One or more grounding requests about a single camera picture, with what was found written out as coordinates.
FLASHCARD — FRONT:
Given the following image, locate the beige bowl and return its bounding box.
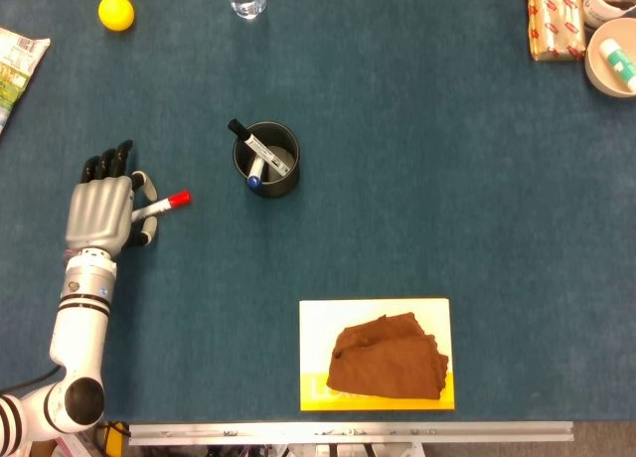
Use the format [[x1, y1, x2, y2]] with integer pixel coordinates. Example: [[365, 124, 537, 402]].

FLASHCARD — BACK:
[[583, 18, 636, 99]]

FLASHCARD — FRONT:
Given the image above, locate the clear glass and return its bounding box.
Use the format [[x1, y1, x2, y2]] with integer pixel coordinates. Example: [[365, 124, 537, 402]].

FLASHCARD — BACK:
[[223, 0, 268, 21]]

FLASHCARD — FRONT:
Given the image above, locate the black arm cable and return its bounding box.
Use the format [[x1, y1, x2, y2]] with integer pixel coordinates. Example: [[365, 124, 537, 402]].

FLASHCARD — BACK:
[[0, 366, 62, 394]]

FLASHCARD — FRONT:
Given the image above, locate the gold red wrapped package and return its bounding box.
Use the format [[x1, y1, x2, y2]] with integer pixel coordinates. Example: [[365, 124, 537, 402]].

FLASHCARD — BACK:
[[525, 0, 587, 64]]

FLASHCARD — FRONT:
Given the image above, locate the black capped white marker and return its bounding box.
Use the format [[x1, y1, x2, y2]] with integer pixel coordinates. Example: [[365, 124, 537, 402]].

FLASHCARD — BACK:
[[227, 118, 292, 176]]

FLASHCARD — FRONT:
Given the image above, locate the blue capped white marker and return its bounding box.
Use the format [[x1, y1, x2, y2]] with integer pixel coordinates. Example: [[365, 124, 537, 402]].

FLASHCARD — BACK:
[[246, 156, 267, 189]]

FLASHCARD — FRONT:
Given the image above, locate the yellow white book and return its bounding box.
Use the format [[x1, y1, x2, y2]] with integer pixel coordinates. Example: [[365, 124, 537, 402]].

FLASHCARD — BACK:
[[298, 297, 456, 412]]

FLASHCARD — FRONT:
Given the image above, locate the blue felt table cover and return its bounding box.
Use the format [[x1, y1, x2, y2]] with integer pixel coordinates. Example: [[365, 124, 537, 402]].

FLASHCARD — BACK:
[[0, 0, 636, 423]]

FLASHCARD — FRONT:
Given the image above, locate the black pen cup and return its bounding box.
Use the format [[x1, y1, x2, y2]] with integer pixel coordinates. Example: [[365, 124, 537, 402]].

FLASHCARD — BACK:
[[232, 120, 301, 199]]

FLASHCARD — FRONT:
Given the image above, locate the white paper cup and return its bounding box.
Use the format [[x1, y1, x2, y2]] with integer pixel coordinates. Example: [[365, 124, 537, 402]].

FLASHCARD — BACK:
[[581, 0, 636, 30]]

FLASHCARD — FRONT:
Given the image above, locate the brown folded cloth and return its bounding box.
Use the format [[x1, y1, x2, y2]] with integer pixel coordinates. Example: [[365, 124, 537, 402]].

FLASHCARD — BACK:
[[326, 311, 450, 402]]

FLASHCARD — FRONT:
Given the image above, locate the red capped white marker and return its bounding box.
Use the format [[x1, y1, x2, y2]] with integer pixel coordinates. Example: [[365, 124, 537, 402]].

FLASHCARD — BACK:
[[131, 190, 193, 224]]

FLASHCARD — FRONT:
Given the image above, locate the yellow ball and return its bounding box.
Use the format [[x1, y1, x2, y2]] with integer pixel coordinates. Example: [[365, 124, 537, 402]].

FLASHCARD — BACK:
[[97, 0, 136, 32]]

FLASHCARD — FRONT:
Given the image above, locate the aluminium rail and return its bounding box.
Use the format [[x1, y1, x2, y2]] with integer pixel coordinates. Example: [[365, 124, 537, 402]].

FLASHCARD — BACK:
[[127, 420, 574, 447]]

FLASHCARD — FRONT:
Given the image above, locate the printed snack bag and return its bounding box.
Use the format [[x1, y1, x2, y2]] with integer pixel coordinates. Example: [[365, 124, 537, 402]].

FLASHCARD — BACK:
[[0, 27, 52, 138]]

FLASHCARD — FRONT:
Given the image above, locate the green white glue stick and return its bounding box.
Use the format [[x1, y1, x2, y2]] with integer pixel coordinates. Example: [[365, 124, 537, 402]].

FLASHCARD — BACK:
[[598, 38, 636, 93]]

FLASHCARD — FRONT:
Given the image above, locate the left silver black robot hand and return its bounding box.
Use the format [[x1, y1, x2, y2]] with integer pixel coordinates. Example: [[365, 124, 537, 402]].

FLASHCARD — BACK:
[[64, 138, 160, 259]]

